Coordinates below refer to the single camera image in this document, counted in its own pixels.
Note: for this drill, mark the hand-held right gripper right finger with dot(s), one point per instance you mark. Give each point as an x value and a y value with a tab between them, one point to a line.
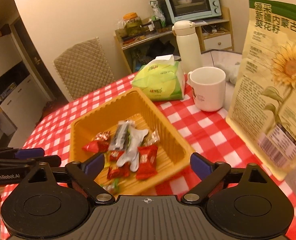
200	165

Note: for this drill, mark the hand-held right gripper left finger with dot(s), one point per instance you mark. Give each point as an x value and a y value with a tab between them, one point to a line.
95	165

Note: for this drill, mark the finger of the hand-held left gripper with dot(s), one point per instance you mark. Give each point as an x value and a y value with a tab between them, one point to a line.
50	160
29	153

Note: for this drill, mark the red pyramid candy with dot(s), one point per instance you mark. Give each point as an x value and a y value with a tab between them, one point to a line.
94	146

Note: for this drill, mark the dark red printed candy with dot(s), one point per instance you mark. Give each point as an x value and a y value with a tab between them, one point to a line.
118	172

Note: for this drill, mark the small shiny red candy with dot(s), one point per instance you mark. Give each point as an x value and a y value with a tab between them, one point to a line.
102	136

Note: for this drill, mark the black snack packet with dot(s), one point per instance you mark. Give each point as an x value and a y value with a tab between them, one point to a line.
121	135

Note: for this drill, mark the silver white snack packet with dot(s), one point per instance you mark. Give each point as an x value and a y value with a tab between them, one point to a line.
134	151

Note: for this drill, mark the red square snack packet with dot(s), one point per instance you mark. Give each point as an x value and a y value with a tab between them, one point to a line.
146	162

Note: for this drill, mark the orange plastic tray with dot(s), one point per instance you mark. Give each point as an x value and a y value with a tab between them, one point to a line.
143	105

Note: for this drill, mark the red checkered tablecloth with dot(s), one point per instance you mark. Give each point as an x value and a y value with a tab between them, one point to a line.
195	120

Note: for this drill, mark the white cabinet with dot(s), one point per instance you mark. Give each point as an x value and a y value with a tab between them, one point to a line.
8	97

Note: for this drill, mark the white mug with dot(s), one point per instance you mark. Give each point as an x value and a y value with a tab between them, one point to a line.
207	92

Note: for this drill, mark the green tissue pack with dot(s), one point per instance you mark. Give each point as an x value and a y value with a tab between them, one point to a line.
160	80

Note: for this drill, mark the sunflower seed bag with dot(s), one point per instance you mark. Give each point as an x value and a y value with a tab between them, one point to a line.
262	92

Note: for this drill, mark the crumpled clear plastic bag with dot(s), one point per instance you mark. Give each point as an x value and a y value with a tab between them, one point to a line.
227	72

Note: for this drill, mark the chair with quilted cover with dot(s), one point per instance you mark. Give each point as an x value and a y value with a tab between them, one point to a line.
83	67

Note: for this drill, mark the wooden shelf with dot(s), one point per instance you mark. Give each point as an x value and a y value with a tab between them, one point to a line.
120	52

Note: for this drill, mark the white thermos bottle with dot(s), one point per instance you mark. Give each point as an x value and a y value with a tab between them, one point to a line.
187	50

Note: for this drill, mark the black bag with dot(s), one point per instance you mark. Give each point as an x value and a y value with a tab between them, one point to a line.
160	47

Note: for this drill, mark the white drawer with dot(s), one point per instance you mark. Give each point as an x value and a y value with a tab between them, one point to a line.
217	42

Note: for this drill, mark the glass jar with orange lid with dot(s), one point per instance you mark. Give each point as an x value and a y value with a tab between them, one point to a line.
132	26

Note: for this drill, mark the green white bag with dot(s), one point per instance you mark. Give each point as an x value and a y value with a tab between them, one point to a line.
158	12

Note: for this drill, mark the light blue toaster oven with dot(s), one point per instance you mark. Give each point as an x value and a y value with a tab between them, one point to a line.
187	2

